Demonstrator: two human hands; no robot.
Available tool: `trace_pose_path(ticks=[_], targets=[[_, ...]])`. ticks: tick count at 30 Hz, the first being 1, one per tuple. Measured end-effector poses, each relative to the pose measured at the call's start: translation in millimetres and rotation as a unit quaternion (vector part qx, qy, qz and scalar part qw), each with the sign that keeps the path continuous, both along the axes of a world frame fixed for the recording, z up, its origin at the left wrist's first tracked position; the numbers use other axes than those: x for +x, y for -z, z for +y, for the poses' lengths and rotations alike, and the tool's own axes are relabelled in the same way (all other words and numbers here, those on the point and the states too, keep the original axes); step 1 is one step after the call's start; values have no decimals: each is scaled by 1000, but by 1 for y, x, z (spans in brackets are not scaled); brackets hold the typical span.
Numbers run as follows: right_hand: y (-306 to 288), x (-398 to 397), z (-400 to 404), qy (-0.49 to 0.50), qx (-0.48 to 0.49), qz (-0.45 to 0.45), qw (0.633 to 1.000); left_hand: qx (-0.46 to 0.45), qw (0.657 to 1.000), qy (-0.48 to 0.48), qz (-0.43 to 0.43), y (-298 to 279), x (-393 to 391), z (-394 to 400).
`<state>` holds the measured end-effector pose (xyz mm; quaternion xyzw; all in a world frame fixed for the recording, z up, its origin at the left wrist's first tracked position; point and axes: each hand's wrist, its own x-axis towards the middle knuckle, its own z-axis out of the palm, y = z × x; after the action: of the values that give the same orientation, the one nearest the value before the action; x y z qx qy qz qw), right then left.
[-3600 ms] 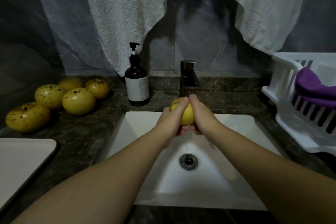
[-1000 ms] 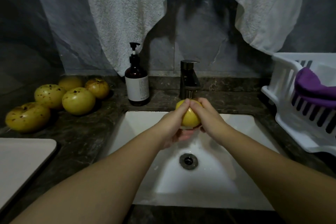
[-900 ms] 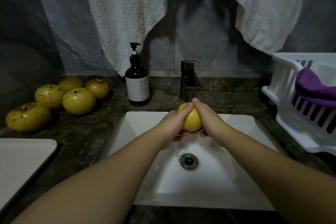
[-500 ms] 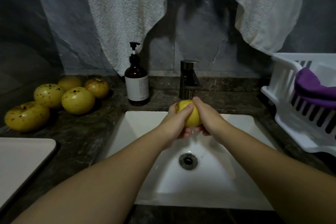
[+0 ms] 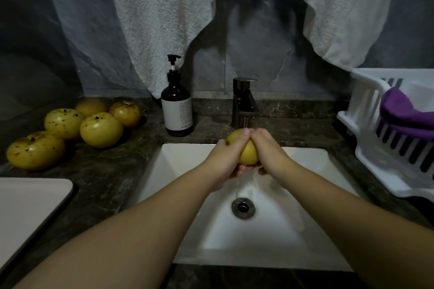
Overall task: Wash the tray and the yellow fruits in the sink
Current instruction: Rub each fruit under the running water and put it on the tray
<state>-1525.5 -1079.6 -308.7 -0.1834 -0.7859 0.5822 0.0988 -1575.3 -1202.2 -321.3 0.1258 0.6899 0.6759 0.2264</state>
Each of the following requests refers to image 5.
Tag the dark soap pump bottle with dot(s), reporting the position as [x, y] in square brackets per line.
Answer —
[177, 106]

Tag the person's left forearm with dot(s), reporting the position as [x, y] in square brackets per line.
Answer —
[108, 241]

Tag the white hanging towel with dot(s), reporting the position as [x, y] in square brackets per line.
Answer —
[156, 14]

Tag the black faucet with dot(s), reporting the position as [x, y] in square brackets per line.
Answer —
[243, 96]

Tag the beige plastic tray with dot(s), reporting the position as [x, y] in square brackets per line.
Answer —
[27, 217]

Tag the person's left hand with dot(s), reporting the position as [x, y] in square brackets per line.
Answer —
[224, 158]

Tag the white sink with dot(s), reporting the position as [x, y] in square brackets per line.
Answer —
[298, 231]

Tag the person's right hand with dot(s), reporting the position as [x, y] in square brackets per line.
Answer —
[271, 153]

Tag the metal sink drain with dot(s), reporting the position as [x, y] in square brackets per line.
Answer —
[243, 207]

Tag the group of yellow apples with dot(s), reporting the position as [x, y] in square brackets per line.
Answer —
[101, 129]

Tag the purple cloth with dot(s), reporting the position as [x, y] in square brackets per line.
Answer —
[407, 113]

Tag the white plastic basket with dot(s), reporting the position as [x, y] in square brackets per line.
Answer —
[363, 113]

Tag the spotted yellow apple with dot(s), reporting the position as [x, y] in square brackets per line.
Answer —
[249, 155]

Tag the person's right forearm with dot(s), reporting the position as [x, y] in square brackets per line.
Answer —
[366, 228]

